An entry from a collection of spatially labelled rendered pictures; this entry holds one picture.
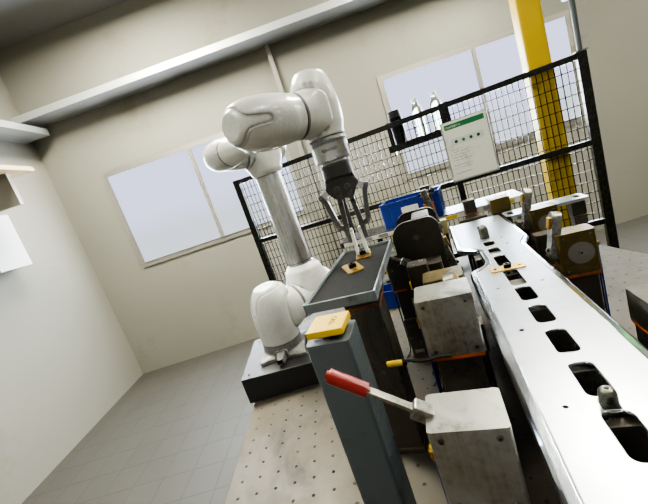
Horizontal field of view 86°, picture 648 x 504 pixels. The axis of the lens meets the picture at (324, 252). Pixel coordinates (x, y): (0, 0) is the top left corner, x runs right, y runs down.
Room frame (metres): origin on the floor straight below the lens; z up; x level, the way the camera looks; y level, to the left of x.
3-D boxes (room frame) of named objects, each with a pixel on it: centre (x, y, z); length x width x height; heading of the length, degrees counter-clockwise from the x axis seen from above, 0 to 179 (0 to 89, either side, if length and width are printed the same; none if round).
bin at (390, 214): (1.79, -0.52, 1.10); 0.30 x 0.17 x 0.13; 63
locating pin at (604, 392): (0.36, -0.27, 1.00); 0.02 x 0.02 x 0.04
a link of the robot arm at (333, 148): (0.86, -0.09, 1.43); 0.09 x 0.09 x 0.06
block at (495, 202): (1.52, -0.82, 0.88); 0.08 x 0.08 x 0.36; 71
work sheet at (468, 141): (1.79, -0.88, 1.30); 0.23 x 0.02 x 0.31; 71
